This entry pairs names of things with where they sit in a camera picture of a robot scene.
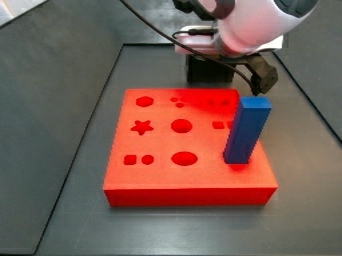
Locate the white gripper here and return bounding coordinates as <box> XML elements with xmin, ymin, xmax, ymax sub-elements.
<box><xmin>172</xmin><ymin>25</ymin><xmax>283</xmax><ymax>57</ymax></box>

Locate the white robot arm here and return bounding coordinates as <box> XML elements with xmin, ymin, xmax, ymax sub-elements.
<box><xmin>172</xmin><ymin>0</ymin><xmax>319</xmax><ymax>58</ymax></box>

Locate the black curved fixture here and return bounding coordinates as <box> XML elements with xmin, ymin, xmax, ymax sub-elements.
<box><xmin>186</xmin><ymin>55</ymin><xmax>234</xmax><ymax>83</ymax></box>

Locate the blue rectangular peg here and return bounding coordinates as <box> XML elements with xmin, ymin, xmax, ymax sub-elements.
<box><xmin>223</xmin><ymin>97</ymin><xmax>273</xmax><ymax>164</ymax></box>

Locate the red shape-sorting block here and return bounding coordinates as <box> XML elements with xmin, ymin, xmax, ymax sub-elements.
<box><xmin>103</xmin><ymin>89</ymin><xmax>278</xmax><ymax>207</ymax></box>

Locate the black camera cable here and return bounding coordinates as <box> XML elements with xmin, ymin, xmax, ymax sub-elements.
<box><xmin>119</xmin><ymin>0</ymin><xmax>262</xmax><ymax>94</ymax></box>

